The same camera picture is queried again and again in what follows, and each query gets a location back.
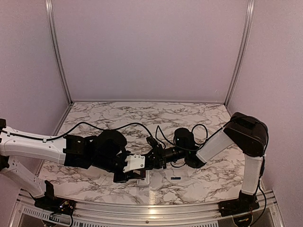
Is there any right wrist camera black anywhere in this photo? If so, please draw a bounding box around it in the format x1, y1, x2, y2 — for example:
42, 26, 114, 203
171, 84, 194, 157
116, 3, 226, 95
146, 136, 158, 148

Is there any white remote control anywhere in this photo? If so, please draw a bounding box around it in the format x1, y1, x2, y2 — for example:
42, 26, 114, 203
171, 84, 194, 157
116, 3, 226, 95
137, 170, 151, 187

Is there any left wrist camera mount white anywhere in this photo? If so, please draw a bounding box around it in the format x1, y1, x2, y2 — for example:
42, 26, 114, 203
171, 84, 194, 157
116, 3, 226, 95
123, 154, 145, 173

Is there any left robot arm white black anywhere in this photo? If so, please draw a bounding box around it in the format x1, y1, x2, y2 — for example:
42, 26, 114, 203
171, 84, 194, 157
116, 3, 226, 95
0, 119, 147, 210

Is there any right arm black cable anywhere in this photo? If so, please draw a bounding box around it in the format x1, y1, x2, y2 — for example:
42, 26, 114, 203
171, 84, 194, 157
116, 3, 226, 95
155, 124, 228, 168

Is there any aluminium frame post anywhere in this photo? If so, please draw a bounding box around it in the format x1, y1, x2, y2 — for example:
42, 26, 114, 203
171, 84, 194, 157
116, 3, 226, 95
45, 0, 73, 105
224, 0, 255, 108

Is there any front aluminium rail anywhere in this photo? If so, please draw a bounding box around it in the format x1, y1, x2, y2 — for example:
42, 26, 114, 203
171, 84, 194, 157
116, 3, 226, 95
8, 190, 285, 227

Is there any white battery cover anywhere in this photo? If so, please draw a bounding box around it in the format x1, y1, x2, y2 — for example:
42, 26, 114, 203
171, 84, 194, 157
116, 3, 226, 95
98, 175, 107, 185

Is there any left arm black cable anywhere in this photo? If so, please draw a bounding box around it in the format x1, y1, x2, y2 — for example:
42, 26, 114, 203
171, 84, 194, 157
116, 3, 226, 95
0, 122, 154, 145

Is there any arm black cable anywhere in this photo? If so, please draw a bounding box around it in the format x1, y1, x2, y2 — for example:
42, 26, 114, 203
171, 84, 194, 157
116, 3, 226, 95
155, 124, 228, 168
0, 122, 154, 145

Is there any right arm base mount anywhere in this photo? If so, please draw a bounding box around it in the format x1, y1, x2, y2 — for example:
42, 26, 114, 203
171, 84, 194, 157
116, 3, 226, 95
218, 199, 260, 217

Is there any left aluminium frame post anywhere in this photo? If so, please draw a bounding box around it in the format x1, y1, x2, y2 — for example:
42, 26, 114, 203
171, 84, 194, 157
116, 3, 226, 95
45, 0, 73, 105

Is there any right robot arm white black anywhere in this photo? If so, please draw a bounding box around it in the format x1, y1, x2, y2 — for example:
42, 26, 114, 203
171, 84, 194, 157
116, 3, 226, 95
143, 112, 269, 212

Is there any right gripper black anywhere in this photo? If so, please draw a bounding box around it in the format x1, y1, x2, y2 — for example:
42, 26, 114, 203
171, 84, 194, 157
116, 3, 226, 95
146, 144, 187, 169

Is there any right aluminium frame post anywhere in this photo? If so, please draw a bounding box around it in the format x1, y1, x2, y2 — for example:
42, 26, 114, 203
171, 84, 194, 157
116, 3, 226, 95
224, 0, 255, 108

